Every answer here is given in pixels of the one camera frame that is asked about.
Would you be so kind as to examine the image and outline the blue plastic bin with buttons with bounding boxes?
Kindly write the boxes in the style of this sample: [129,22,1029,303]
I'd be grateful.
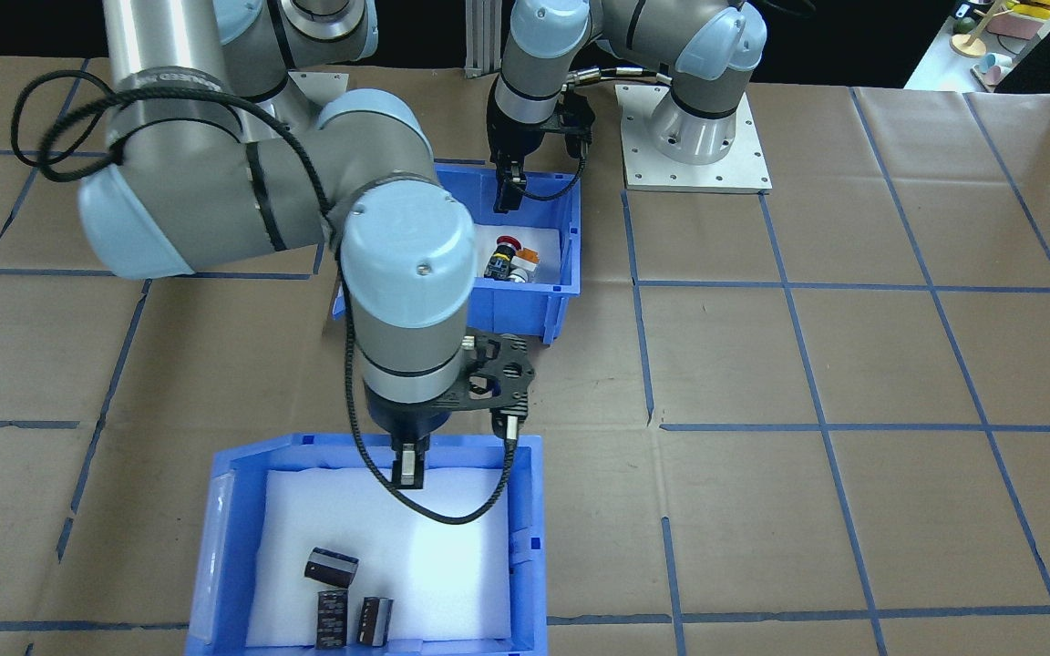
[332,162,582,346]

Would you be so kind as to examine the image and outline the blue plastic bin with capacitors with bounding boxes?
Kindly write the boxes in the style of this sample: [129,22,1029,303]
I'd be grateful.
[185,433,550,656]

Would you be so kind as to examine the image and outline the pile of push-button switches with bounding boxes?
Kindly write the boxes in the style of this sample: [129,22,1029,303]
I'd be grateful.
[475,225,564,285]

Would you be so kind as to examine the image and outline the red mushroom emergency button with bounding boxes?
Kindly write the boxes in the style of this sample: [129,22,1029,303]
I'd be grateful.
[485,234,522,282]

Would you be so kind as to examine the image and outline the pink yellow toy box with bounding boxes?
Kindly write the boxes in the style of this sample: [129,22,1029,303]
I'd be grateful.
[990,0,1050,39]

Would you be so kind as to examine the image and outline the white foam bin liner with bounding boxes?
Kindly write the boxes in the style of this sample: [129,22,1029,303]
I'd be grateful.
[245,466,519,650]

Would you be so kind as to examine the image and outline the black cylindrical capacitor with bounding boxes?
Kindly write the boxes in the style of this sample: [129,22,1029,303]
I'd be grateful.
[304,546,361,587]
[314,588,351,651]
[357,596,396,650]

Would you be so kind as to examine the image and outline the wooden toy stand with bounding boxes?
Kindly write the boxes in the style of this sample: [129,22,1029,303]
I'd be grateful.
[949,0,993,60]

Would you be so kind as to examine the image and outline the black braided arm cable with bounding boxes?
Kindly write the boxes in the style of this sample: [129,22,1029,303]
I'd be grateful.
[525,66,674,204]
[13,68,526,527]

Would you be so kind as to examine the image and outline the aluminium profile post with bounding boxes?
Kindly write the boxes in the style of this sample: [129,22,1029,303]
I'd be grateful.
[463,0,501,79]

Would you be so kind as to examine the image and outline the white square base plate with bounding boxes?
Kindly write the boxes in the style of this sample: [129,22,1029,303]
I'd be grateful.
[616,84,773,194]
[291,71,351,118]

